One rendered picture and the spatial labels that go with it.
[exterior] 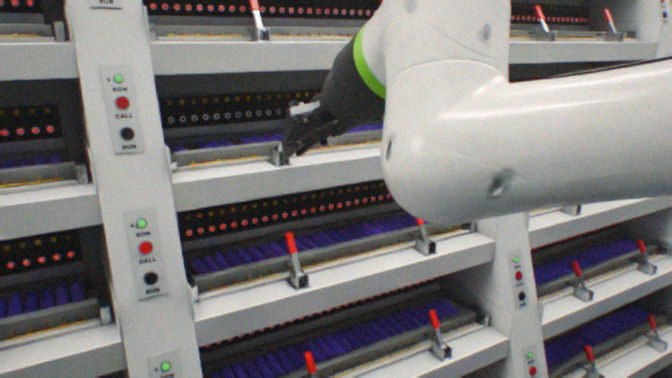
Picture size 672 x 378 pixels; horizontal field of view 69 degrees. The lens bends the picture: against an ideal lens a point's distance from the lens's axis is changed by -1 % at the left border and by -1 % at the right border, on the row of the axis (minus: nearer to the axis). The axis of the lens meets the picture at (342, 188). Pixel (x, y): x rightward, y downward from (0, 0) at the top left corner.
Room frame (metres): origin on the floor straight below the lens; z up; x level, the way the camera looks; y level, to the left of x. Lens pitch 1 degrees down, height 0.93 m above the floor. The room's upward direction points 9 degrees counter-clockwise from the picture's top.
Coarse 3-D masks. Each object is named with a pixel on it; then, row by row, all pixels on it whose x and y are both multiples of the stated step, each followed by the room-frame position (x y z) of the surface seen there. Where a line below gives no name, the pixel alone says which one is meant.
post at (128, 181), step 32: (64, 0) 0.75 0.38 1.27; (128, 0) 0.70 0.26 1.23; (96, 32) 0.67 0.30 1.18; (128, 32) 0.69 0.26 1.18; (96, 64) 0.67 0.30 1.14; (96, 96) 0.67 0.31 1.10; (96, 128) 0.66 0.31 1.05; (160, 128) 0.70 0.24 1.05; (96, 160) 0.66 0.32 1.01; (128, 160) 0.68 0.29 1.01; (160, 160) 0.70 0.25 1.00; (128, 192) 0.68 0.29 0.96; (160, 192) 0.70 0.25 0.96; (160, 224) 0.69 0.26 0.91; (128, 256) 0.67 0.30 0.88; (128, 288) 0.67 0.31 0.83; (128, 320) 0.67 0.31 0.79; (160, 320) 0.68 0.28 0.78; (192, 320) 0.70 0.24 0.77; (128, 352) 0.66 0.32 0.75; (160, 352) 0.68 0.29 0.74; (192, 352) 0.70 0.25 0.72
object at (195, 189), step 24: (360, 144) 0.95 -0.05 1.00; (168, 168) 0.70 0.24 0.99; (216, 168) 0.78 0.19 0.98; (240, 168) 0.78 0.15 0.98; (264, 168) 0.78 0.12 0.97; (288, 168) 0.79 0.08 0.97; (312, 168) 0.82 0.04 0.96; (336, 168) 0.84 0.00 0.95; (360, 168) 0.86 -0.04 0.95; (192, 192) 0.72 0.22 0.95; (216, 192) 0.74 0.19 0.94; (240, 192) 0.76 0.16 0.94; (264, 192) 0.78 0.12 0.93; (288, 192) 0.81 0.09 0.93
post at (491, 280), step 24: (504, 216) 1.01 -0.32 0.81; (504, 240) 1.01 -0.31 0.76; (480, 264) 1.04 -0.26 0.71; (504, 264) 1.00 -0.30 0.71; (528, 264) 1.04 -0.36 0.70; (480, 288) 1.05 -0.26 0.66; (504, 288) 1.00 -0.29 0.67; (528, 288) 1.03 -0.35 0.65; (528, 312) 1.03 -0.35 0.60; (528, 336) 1.02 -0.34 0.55; (504, 360) 1.02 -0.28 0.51
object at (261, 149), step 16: (240, 144) 0.83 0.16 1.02; (256, 144) 0.84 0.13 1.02; (272, 144) 0.85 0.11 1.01; (320, 144) 0.90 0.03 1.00; (336, 144) 0.91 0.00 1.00; (352, 144) 0.92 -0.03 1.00; (176, 160) 0.77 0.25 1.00; (192, 160) 0.78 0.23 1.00; (208, 160) 0.79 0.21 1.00; (224, 160) 0.80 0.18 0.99; (240, 160) 0.80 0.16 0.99
